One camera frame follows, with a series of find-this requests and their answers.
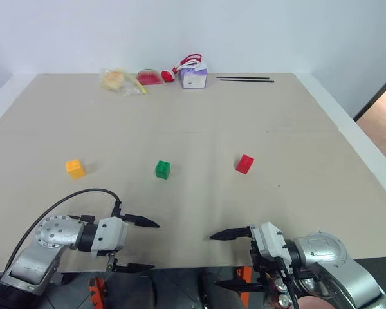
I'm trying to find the dark rounded shape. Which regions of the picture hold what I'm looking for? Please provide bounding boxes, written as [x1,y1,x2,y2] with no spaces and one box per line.
[105,269,158,309]
[201,269,244,309]

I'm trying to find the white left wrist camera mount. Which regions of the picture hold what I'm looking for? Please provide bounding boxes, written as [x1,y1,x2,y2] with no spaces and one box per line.
[90,216,130,259]

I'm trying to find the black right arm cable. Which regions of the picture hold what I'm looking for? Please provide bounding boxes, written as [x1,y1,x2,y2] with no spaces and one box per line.
[275,256,300,309]

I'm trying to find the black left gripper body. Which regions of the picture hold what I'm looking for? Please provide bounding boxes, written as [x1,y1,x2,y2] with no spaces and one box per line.
[106,209,131,273]

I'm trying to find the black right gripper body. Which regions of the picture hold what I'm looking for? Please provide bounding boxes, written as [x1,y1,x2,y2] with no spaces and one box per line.
[248,225,282,288]

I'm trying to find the yellow toy building block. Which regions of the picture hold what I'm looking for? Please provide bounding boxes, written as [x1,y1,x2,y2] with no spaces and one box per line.
[65,158,86,180]

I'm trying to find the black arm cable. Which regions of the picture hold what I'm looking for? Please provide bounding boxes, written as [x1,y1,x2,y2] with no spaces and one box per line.
[2,188,123,279]
[275,256,300,309]

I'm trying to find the purple and white box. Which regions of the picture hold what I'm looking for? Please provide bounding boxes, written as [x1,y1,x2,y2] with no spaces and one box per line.
[178,65,209,89]

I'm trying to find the green toy building block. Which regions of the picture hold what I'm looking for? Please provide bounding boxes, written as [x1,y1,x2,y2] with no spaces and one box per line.
[154,160,172,179]

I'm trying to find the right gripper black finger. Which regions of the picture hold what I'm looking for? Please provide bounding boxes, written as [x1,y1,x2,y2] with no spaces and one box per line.
[208,226,252,242]
[214,278,266,293]

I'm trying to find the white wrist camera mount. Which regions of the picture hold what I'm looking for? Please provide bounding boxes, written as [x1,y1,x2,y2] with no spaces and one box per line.
[90,216,130,259]
[253,221,292,268]

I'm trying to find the orange and black stand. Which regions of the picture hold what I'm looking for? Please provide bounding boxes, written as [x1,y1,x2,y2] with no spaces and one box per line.
[234,265,253,303]
[87,276,107,306]

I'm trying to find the red and white cord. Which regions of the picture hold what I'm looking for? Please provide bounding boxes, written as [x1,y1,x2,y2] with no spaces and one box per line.
[172,53,208,74]

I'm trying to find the yellow strip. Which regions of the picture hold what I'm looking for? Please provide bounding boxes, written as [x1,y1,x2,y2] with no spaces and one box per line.
[123,71,147,96]

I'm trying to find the bread in clear plastic bag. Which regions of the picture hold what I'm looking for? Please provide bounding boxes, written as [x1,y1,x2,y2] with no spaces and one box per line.
[99,66,149,98]

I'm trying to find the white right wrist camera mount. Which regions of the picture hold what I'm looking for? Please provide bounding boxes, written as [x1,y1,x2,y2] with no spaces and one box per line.
[253,221,292,268]

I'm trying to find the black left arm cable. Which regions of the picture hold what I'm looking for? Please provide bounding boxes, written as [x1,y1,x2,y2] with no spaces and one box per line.
[2,188,123,279]

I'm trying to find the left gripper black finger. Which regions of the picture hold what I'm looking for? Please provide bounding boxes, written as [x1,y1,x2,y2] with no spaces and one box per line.
[121,212,160,229]
[112,263,156,274]

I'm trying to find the red fruit in clear bag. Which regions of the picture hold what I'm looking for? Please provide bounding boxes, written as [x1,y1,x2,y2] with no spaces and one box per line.
[136,68,166,86]

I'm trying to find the red toy building block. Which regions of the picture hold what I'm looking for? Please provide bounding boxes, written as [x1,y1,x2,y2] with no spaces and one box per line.
[235,154,255,175]

